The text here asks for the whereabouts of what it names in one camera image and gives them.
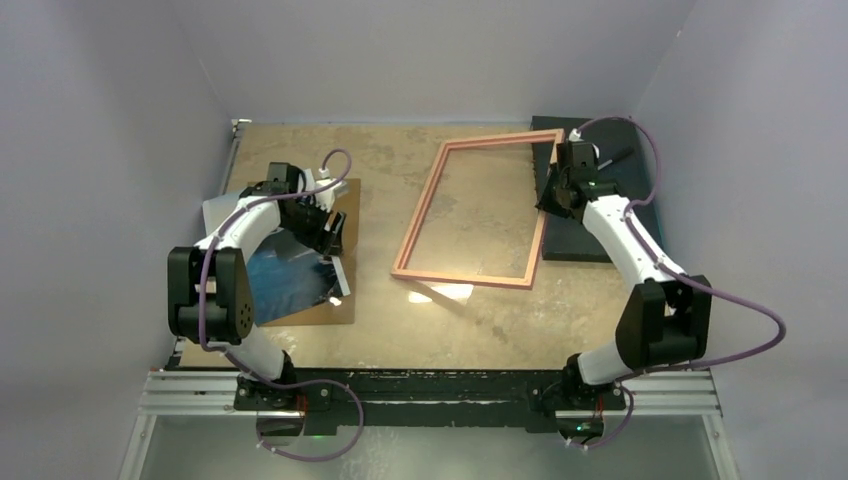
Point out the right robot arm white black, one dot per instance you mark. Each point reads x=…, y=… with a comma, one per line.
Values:
x=666, y=318

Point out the pink wooden picture frame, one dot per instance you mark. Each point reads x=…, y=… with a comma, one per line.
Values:
x=475, y=222

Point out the small hammer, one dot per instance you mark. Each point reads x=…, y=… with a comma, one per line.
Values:
x=617, y=157

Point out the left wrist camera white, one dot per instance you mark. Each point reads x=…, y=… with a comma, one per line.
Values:
x=322, y=192

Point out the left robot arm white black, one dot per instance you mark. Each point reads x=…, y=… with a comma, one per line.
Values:
x=209, y=299

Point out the aluminium rail frame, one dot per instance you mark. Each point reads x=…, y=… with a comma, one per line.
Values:
x=375, y=303

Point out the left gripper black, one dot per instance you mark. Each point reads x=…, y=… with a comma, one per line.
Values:
x=325, y=241

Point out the brown cardboard backing board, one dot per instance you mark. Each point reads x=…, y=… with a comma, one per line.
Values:
x=338, y=265

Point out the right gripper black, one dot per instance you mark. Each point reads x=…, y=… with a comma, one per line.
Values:
x=545, y=202

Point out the seascape photo print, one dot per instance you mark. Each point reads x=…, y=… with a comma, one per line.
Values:
x=291, y=272

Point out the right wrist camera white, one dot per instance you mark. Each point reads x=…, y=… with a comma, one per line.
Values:
x=575, y=136

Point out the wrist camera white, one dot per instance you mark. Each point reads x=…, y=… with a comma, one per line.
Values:
x=322, y=192
x=575, y=136

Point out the black flat board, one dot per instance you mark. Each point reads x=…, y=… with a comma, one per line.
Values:
x=625, y=213

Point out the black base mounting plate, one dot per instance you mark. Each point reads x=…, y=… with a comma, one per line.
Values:
x=532, y=400

